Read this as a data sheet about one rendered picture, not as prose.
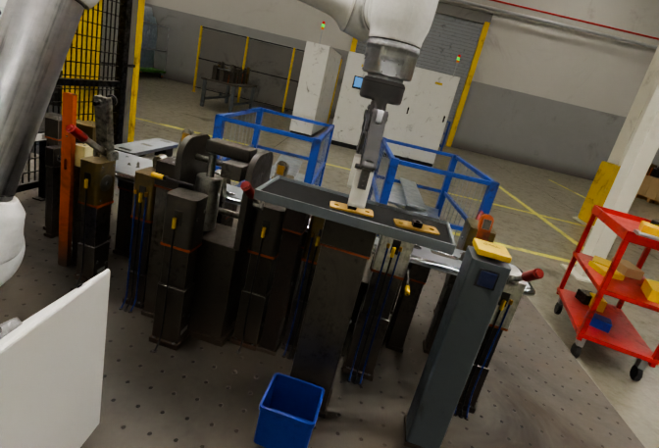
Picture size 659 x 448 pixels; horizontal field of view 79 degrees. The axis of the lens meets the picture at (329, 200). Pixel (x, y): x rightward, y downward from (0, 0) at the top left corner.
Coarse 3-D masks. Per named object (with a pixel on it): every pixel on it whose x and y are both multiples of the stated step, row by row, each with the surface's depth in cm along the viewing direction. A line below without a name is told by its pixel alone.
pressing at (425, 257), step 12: (60, 156) 115; (120, 156) 128; (132, 156) 131; (120, 168) 118; (132, 168) 120; (144, 168) 123; (132, 180) 111; (228, 192) 120; (240, 192) 121; (240, 204) 113; (420, 252) 108; (456, 252) 114; (420, 264) 102; (432, 264) 102; (444, 264) 103; (456, 264) 105; (528, 288) 100
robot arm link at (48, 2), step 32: (32, 0) 65; (64, 0) 67; (96, 0) 72; (0, 32) 65; (32, 32) 66; (64, 32) 69; (0, 64) 65; (32, 64) 67; (0, 96) 65; (32, 96) 68; (0, 128) 66; (32, 128) 70; (0, 160) 67; (0, 192) 69; (0, 224) 68; (0, 256) 70
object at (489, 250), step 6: (474, 240) 76; (480, 240) 76; (474, 246) 75; (480, 246) 72; (486, 246) 73; (492, 246) 74; (498, 246) 75; (504, 246) 76; (480, 252) 71; (486, 252) 71; (492, 252) 71; (498, 252) 72; (504, 252) 72; (486, 258) 73; (492, 258) 71; (498, 258) 71; (504, 258) 71; (510, 258) 71
